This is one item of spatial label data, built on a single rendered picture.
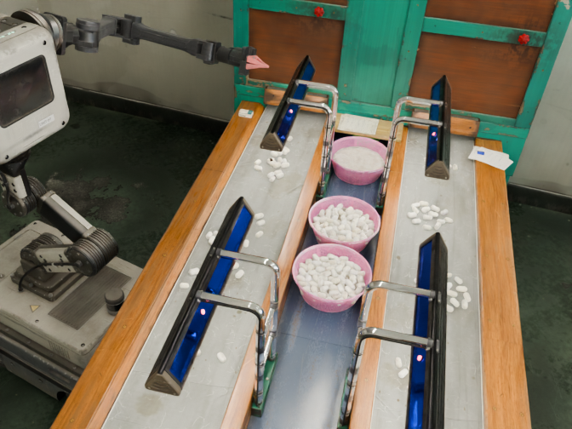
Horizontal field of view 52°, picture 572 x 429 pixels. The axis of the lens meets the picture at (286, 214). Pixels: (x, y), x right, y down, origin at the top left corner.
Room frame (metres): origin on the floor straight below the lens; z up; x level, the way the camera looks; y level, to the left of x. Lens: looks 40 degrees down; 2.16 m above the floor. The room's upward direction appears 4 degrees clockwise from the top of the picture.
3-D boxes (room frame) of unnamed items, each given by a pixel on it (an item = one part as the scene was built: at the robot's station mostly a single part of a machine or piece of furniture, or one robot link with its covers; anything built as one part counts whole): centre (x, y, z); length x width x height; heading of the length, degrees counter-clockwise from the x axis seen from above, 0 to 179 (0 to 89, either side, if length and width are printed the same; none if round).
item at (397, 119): (1.86, -0.46, 0.90); 0.20 x 0.19 x 0.45; 169
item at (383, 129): (2.29, -0.34, 0.77); 0.33 x 0.15 x 0.01; 79
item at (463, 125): (2.27, -0.68, 0.83); 0.30 x 0.06 x 0.07; 79
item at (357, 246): (1.64, -0.22, 0.72); 0.27 x 0.27 x 0.10
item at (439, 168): (1.85, -0.54, 1.08); 0.62 x 0.08 x 0.07; 169
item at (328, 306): (1.36, -0.17, 0.72); 0.27 x 0.27 x 0.10
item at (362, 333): (0.91, -0.28, 0.90); 0.20 x 0.19 x 0.45; 169
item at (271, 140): (1.96, 0.01, 1.08); 0.62 x 0.08 x 0.07; 169
